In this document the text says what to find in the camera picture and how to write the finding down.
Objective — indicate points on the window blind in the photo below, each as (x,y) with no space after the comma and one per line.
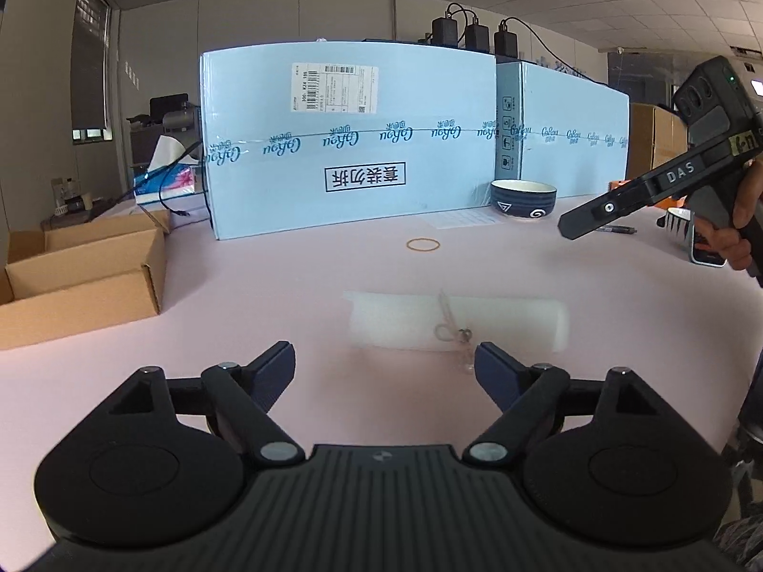
(90,59)

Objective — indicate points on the white translucent shopping bag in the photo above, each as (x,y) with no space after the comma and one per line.
(512,322)

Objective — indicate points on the open brown cardboard box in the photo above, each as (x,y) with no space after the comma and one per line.
(89,274)

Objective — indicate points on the smartphone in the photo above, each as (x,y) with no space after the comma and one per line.
(706,253)

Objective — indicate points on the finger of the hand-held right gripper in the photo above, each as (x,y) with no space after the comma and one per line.
(602,211)

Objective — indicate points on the person's right hand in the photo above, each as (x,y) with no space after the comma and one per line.
(748,220)

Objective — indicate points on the grey pen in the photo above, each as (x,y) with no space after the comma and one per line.
(617,229)

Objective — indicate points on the dark blue ceramic bowl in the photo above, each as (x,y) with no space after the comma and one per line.
(524,202)

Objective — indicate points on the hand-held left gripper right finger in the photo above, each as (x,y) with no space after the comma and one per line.
(495,375)

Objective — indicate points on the orange rubber band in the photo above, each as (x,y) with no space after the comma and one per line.
(411,247)

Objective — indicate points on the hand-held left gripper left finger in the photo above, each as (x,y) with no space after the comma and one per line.
(274,375)

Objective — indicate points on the tissue box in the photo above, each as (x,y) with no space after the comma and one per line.
(167,182)

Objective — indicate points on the white striped bowl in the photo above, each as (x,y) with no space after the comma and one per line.
(679,223)

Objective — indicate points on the black power adapter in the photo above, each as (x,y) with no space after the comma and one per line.
(505,41)
(445,31)
(477,37)

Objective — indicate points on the closed brown carton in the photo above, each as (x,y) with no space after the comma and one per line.
(655,137)

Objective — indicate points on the light blue carton with label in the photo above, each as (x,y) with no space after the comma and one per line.
(346,190)

